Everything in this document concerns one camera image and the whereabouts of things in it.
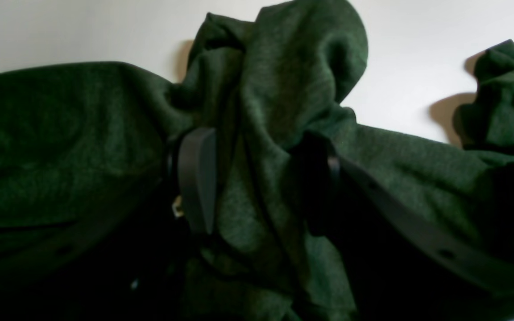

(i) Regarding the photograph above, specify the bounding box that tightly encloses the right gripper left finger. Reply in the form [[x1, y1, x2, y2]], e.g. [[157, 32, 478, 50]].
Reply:
[[132, 128, 217, 321]]

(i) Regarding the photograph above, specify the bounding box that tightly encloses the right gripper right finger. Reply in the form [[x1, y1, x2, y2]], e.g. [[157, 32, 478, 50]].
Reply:
[[292, 131, 514, 321]]

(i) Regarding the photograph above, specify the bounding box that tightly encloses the dark green t-shirt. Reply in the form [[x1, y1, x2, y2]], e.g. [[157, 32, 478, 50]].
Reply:
[[0, 0, 514, 321]]

